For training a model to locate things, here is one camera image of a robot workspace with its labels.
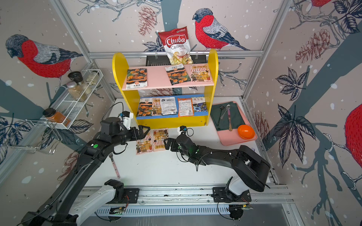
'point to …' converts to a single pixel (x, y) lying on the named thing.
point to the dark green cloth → (219, 113)
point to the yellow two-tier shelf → (170, 96)
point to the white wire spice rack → (65, 110)
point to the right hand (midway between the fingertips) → (169, 141)
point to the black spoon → (221, 107)
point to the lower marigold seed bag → (145, 107)
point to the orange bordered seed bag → (185, 108)
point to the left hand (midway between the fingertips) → (146, 126)
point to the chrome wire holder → (58, 138)
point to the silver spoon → (228, 106)
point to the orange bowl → (246, 132)
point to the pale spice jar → (93, 78)
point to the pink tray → (229, 138)
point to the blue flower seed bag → (199, 104)
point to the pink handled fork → (118, 174)
